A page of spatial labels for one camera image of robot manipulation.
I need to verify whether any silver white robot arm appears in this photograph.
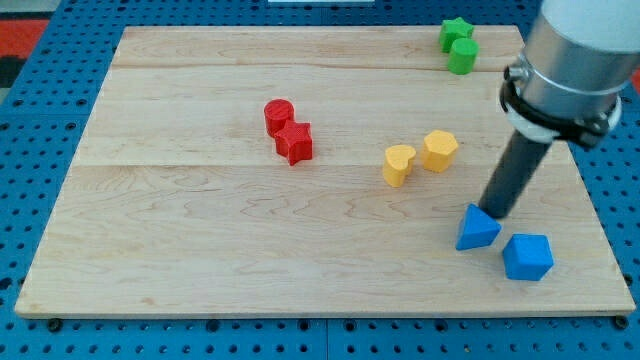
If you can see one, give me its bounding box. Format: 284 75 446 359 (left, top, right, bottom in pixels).
500 0 639 147

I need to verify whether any yellow heart block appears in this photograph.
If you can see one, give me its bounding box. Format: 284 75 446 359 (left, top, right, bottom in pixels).
382 144 417 188

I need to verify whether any yellow hexagon block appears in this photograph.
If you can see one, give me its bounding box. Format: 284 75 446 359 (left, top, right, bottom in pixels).
421 130 459 173

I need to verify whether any red star block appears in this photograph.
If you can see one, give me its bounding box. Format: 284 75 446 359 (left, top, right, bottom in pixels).
274 121 313 166

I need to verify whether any red cylinder block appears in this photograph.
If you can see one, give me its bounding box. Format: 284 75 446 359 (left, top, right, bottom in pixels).
263 99 294 137

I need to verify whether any light wooden board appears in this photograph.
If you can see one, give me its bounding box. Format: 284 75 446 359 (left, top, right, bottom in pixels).
15 26 635 319

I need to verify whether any blue triangle block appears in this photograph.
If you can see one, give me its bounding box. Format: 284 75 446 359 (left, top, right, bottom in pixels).
455 203 502 251

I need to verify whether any green cylinder block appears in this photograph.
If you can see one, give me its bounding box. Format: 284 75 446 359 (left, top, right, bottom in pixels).
447 38 479 75

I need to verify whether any green star block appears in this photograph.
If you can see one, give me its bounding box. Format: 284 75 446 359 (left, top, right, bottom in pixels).
438 17 474 53

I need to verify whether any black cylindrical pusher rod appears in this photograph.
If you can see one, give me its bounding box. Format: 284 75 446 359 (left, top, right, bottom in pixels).
478 131 551 219

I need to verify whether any blue cube block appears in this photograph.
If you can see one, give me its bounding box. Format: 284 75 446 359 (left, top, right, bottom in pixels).
502 234 554 281

